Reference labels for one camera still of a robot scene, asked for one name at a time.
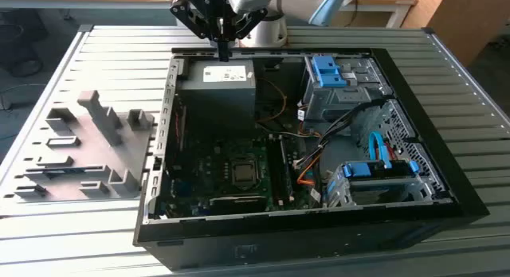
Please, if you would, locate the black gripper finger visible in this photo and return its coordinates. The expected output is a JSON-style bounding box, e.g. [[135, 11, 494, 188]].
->
[[223, 7, 268, 63], [170, 0, 224, 63]]

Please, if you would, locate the black RAM slot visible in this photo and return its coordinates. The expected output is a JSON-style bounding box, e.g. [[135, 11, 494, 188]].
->
[[266, 134, 282, 207]]

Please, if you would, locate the blue plastic drive latch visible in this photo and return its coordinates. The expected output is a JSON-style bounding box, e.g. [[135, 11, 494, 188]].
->
[[312, 56, 349, 88]]

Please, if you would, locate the grey power supply unit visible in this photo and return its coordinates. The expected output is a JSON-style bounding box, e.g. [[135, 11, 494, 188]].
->
[[178, 59, 258, 129]]

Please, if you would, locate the black wheeled chair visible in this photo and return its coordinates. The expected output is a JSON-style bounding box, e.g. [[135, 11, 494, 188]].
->
[[0, 8, 49, 78]]

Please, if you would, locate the silver CPU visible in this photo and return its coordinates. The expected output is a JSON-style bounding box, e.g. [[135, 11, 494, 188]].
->
[[232, 164, 256, 184]]

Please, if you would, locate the green motherboard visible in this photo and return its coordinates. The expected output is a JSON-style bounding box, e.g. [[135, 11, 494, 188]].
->
[[163, 133, 322, 217]]

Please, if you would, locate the grey parts rack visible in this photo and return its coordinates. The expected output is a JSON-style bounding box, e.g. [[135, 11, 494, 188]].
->
[[13, 90, 159, 202]]

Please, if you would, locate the metal CPU socket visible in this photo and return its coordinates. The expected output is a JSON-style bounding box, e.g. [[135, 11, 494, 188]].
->
[[227, 158, 263, 190]]

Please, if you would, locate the wooden cabinet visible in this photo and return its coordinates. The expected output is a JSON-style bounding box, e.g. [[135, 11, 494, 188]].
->
[[427, 0, 510, 67]]

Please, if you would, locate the hard disk in blue carrier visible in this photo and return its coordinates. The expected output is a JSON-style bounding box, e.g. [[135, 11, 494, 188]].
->
[[341, 160, 421, 180]]

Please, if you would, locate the black graphics card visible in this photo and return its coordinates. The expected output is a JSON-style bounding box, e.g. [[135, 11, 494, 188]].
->
[[207, 194, 268, 216]]

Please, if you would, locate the silver disk bay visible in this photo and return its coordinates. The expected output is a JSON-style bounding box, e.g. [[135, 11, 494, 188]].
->
[[322, 160, 446, 208]]

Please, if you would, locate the black PC case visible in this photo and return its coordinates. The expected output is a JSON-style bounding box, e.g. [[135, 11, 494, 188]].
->
[[132, 47, 490, 272]]

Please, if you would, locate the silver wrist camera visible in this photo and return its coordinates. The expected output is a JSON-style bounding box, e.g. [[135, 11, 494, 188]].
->
[[222, 0, 276, 15]]

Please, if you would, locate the thin orange wire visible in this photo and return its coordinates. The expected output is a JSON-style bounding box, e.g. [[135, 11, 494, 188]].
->
[[256, 78, 288, 123]]

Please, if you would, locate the red wire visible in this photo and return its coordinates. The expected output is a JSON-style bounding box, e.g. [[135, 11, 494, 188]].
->
[[174, 103, 188, 154]]

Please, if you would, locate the dark cable bundle white plug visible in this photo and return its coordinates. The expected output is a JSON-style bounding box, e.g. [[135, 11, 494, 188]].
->
[[291, 98, 389, 171]]

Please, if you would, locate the blue wire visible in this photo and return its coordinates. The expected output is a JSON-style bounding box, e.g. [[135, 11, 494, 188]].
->
[[369, 130, 394, 170]]

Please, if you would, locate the orange flat wire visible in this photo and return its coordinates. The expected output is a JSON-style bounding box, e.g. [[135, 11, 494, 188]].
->
[[296, 162, 322, 186]]

